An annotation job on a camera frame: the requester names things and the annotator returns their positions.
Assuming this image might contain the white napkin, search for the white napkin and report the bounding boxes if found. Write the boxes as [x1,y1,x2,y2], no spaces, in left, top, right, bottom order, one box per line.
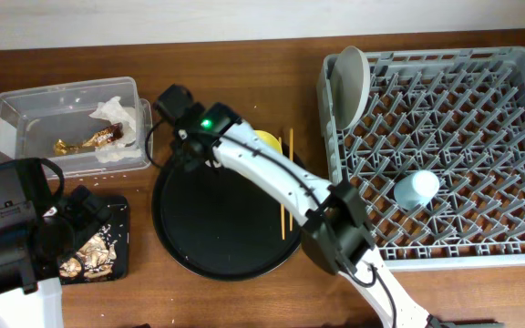
[88,96,141,164]

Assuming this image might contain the clear plastic waste bin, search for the clear plastic waste bin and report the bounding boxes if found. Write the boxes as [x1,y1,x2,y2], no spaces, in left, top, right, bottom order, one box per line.
[0,77,152,178]

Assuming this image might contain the peanut shells and rice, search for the peanut shells and rice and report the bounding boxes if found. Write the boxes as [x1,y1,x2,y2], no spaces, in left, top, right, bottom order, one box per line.
[59,224,117,282]

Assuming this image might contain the grey dishwasher rack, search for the grey dishwasher rack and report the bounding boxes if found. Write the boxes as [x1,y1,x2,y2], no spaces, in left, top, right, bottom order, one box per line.
[316,46,525,272]

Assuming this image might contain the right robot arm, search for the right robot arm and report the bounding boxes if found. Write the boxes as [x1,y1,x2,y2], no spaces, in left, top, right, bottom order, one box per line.
[153,85,447,327]

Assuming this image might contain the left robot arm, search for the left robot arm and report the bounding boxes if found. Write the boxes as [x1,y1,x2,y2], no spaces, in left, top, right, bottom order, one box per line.
[0,158,113,327]

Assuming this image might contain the round black serving tray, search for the round black serving tray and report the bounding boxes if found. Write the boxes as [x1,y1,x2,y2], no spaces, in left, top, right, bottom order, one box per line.
[151,157,300,281]

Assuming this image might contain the black rectangular tray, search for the black rectangular tray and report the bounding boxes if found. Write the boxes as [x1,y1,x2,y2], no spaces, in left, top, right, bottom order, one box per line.
[59,196,130,285]

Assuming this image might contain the blue plastic cup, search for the blue plastic cup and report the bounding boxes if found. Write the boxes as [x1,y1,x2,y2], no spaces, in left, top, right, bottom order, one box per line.
[394,170,440,210]

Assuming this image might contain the yellow plastic bowl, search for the yellow plastic bowl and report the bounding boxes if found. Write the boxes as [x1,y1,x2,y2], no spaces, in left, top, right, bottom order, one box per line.
[255,130,283,154]

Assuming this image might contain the gold brown snack wrapper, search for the gold brown snack wrapper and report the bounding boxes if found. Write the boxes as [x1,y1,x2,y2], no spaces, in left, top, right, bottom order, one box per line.
[53,123,123,156]

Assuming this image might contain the grey round plate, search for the grey round plate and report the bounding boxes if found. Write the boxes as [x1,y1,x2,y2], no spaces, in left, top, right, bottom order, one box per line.
[330,46,370,130]

